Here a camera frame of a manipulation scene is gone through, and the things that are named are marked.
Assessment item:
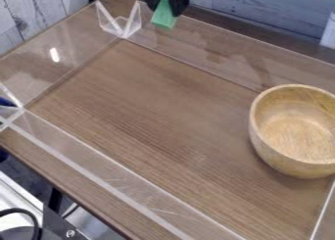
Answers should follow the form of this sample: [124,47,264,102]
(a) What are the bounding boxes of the black cable loop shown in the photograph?
[0,208,43,240]

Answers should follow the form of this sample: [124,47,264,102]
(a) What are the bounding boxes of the black metal bracket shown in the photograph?
[40,207,89,240]

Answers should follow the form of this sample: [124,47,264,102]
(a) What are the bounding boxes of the green rectangular block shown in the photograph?
[151,0,178,29]

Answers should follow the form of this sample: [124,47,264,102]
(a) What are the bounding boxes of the clear acrylic enclosure wall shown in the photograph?
[0,8,335,240]

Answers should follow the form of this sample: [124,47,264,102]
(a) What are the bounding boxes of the brown wooden bowl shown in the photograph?
[248,84,335,179]

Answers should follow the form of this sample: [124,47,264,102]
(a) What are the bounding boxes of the black table leg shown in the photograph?
[48,188,63,214]

